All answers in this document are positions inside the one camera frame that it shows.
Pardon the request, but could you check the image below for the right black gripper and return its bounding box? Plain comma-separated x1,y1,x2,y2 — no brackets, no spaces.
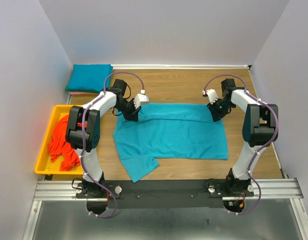
206,98,234,123

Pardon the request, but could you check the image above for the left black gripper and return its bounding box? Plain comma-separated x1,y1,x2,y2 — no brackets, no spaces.
114,98,142,122

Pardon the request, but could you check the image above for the teal t shirt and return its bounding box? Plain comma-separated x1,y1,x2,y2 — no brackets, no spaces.
65,64,113,93
113,103,229,183

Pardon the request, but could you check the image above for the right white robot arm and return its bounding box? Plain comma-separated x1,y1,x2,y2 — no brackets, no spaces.
202,75,278,197

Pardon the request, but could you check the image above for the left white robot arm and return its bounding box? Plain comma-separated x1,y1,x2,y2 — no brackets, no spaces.
65,79,149,198

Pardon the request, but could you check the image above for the folded green t shirt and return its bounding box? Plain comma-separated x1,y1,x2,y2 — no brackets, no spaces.
65,86,103,95

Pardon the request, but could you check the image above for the folded teal t shirt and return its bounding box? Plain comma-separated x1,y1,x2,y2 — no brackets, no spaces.
65,64,113,93

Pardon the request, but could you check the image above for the folded pink t shirt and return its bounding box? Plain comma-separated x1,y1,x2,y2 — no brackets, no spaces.
69,91,99,95

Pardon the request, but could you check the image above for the orange t shirt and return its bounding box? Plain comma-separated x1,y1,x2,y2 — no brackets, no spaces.
48,115,81,172

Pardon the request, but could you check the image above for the yellow plastic bin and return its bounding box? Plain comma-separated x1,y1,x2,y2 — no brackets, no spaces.
35,104,83,176

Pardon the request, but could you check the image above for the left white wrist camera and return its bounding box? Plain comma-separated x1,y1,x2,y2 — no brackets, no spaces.
133,93,150,109

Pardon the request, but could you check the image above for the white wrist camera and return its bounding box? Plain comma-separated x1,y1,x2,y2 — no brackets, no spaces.
202,89,219,105
133,93,150,109

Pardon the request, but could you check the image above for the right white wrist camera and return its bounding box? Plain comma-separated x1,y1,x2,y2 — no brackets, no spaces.
202,89,219,105

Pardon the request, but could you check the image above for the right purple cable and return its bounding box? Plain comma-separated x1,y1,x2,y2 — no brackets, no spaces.
202,73,280,216

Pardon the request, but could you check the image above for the purple cable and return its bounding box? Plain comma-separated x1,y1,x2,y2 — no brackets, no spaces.
202,73,280,216
79,71,146,219

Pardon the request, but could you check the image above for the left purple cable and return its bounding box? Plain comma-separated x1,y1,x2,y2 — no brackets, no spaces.
79,71,146,219

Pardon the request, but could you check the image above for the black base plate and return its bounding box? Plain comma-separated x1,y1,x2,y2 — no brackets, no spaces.
71,178,254,216

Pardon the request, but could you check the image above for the aluminium frame rail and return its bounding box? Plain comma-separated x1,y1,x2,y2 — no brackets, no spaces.
23,178,308,240

